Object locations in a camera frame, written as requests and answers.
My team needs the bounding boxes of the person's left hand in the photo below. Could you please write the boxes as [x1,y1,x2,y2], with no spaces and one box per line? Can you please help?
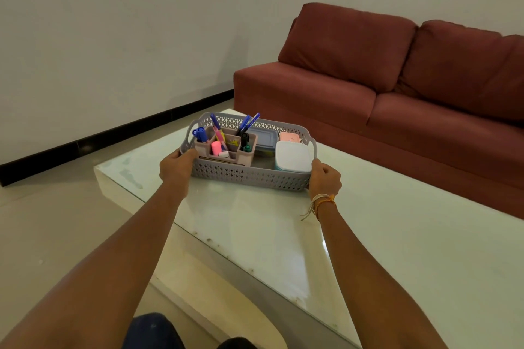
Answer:
[159,148,199,198]

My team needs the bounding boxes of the person's right hand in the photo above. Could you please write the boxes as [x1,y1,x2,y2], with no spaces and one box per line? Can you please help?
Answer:
[309,158,343,201]

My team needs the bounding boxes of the white lidded container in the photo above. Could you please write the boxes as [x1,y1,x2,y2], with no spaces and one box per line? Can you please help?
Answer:
[274,141,313,175]

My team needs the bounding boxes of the pink pen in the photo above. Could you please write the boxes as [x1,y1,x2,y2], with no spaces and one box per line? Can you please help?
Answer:
[212,125,229,152]

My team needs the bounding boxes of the blue patterned pen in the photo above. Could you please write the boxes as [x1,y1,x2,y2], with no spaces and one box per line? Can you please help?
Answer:
[210,113,226,142]

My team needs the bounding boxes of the grey perforated plastic basket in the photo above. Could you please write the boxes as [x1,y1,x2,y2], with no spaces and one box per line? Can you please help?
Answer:
[179,111,318,192]

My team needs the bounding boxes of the pink compartment pen organizer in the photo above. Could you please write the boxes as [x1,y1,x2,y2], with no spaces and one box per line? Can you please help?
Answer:
[194,125,259,167]

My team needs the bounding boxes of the grey-blue lidded square container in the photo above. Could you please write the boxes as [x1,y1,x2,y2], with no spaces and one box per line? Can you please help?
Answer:
[245,127,279,156]

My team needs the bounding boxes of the black pen clear blue cap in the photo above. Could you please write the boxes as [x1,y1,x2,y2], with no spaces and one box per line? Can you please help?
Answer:
[241,113,261,135]

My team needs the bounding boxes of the person's left forearm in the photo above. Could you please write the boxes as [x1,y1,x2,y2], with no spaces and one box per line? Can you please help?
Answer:
[0,193,189,349]

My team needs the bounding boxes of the person's right forearm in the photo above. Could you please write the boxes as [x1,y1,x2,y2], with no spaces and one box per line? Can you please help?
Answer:
[317,201,449,349]

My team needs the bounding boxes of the white glass-top coffee table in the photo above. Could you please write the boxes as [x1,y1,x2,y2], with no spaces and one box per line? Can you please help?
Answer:
[94,109,524,349]

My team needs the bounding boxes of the black skirting board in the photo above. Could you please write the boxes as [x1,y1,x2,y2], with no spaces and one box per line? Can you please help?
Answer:
[0,89,235,188]

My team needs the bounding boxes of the red fabric sofa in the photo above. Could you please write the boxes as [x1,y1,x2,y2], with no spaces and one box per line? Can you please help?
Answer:
[233,2,524,221]

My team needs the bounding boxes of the dark blue jeans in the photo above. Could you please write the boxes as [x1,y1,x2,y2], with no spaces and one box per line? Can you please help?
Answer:
[122,312,259,349]

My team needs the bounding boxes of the white orange thread bracelets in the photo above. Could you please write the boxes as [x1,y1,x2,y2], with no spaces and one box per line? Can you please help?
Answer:
[301,194,337,222]

